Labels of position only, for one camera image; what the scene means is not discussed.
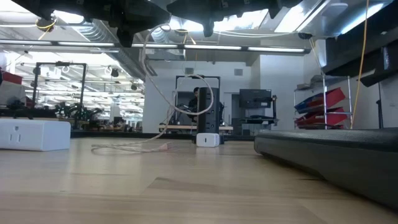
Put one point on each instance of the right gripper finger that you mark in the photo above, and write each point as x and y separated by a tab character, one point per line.
209	28

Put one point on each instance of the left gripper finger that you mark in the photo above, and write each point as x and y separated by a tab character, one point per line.
126	37

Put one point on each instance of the black tower power strip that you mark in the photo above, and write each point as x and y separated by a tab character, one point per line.
208	105

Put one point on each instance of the white USB charger cube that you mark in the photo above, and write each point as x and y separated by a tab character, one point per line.
207	140

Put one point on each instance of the white power strip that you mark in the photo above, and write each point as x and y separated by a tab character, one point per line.
37	135

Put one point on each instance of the long black power strip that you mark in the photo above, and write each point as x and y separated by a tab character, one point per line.
342	155

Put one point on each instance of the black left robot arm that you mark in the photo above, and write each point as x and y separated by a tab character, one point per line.
62	6

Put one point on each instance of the ceiling light strip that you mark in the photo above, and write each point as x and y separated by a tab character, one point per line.
211	47

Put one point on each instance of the person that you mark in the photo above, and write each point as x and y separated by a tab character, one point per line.
194	102

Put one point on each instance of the black monitor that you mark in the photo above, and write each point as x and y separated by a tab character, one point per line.
255	98

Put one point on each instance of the wooden background table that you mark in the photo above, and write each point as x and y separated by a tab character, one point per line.
177	127

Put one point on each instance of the red box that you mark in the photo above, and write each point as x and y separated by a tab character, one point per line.
11	77

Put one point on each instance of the grey box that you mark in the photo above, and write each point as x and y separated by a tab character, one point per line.
12	93

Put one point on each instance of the metal shelf rack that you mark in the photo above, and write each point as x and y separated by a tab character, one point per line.
324	93

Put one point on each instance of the red plastic storage bin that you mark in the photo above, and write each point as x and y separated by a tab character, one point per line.
332	118
326	99

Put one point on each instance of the black metal beam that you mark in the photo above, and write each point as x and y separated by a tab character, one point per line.
357	40

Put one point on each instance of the black rig frame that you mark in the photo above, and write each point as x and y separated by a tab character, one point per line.
83	87
186	76

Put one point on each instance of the silver ceiling duct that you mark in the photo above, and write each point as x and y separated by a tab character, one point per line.
326	15

